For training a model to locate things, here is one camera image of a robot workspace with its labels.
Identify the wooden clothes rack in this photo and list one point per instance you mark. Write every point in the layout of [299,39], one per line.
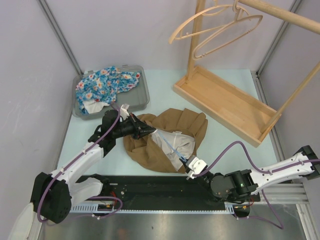
[241,113]

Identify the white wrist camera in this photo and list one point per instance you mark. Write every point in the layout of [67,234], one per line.
[194,166]
[124,113]

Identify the upper wooden hanger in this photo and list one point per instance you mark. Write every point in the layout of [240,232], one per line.
[205,20]

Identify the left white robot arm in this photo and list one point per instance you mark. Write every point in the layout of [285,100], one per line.
[54,194]

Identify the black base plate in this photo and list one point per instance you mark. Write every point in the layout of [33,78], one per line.
[158,193]

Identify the wooden hanger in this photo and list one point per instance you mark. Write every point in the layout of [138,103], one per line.
[205,20]
[242,24]

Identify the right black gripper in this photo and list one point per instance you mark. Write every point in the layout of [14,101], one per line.
[187,168]

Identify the grey plastic tray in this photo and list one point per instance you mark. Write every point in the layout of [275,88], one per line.
[137,98]

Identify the lower wooden hanger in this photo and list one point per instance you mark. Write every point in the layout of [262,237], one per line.
[242,24]

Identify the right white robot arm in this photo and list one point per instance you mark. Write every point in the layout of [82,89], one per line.
[238,186]

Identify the blue floral cloth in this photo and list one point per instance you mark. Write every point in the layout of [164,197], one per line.
[100,89]

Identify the tan brown skirt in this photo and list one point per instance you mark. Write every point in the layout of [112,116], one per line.
[179,133]

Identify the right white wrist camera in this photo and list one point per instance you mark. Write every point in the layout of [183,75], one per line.
[194,166]

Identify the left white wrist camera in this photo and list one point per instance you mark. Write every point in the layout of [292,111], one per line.
[124,113]

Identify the light blue wire hanger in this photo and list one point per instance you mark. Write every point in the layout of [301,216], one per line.
[167,142]

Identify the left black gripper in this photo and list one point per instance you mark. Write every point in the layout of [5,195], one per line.
[140,129]

